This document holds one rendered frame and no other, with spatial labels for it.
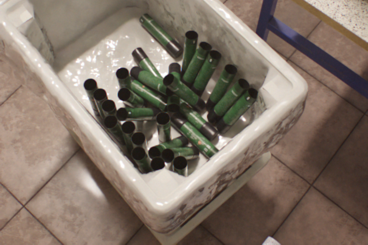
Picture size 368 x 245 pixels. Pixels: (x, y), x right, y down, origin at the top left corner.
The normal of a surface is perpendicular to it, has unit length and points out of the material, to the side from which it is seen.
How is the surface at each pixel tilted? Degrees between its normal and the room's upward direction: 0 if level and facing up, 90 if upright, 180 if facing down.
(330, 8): 0
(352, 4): 0
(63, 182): 0
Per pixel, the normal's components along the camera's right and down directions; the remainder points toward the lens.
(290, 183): -0.01, -0.43
